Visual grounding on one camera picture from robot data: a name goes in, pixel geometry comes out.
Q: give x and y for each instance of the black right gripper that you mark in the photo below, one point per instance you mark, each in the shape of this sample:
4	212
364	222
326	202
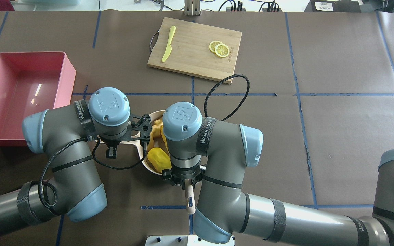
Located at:
183	178

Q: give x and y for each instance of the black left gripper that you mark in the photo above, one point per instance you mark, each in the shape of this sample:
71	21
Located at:
110	150

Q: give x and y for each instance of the white brush with black bristles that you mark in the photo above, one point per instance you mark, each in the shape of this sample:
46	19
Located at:
190	198

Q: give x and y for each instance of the yellow toy pepper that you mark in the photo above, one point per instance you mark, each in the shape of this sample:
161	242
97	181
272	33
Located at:
159	159

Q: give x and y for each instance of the beige plastic dustpan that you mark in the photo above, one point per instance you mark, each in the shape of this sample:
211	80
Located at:
158	142

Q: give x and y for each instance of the yellow toy corn cob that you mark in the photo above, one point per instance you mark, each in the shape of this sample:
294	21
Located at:
164	136

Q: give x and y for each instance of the tan toy ginger root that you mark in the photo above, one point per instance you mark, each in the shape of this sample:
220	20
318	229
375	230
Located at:
155	132

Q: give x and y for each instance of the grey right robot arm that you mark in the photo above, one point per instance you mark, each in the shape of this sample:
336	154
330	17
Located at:
218	154

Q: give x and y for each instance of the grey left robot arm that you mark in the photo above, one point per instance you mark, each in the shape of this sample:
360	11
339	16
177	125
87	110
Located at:
70	183

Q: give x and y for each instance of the pink plastic bin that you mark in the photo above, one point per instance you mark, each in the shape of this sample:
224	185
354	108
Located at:
31	82

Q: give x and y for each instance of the bamboo cutting board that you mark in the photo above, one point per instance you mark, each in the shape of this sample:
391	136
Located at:
190	50

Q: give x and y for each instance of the front toy lemon slice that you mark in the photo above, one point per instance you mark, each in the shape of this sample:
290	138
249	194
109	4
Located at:
222	50

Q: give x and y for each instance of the toy lemon slice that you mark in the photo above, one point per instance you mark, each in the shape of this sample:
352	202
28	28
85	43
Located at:
213	45
222	50

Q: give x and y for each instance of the light green plastic knife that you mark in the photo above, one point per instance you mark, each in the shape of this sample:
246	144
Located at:
168	48

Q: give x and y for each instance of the rear toy lemon slice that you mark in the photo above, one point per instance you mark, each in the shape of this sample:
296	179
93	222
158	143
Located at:
213	45

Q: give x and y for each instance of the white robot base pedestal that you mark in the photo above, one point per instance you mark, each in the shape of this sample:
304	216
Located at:
183	240

